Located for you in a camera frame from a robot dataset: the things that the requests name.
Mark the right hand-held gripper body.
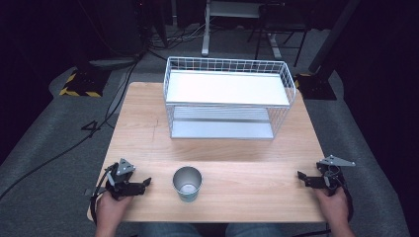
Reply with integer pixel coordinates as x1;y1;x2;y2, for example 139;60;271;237
315;154;357;198

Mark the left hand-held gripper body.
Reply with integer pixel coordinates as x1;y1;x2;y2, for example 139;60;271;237
104;157;146;201

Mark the person's right hand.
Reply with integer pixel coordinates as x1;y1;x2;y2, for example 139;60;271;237
312;187;351;229

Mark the person's left hand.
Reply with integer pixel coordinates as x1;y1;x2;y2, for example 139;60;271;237
95;191;135;229

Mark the metal cup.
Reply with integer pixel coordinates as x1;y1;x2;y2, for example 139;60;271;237
172;166;204;203

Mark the person's left leg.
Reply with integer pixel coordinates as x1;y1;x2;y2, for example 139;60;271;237
137;222;203;237

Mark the person's leg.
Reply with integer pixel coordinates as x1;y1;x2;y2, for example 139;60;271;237
224;222;285;237
137;222;203;237

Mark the person's right leg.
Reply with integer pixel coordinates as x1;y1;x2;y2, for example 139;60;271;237
224;222;285;237

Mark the black slanted pole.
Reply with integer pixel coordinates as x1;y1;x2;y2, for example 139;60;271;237
307;0;362;74

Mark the black chair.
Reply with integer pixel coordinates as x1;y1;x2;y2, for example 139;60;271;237
246;2;312;68

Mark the right hand-held gripper cable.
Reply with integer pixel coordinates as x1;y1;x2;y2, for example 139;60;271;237
293;166;356;237

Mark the hand-held gripper cable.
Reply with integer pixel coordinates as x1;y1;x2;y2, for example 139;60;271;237
293;166;356;237
88;163;117;225

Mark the left hand-held gripper cable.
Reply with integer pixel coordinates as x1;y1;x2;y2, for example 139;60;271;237
88;163;117;225

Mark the long black floor cable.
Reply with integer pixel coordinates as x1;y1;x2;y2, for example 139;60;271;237
0;57;142;202

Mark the black yellow striped base plate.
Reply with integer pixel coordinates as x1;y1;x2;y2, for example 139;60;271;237
293;72;338;102
58;67;112;99

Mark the white wire shelf rack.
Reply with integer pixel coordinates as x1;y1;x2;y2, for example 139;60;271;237
162;55;297;141

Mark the bundle of floor cables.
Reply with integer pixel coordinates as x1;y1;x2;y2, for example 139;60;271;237
144;19;207;53

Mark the white desk frame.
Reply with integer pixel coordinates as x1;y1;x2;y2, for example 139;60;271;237
201;0;285;61

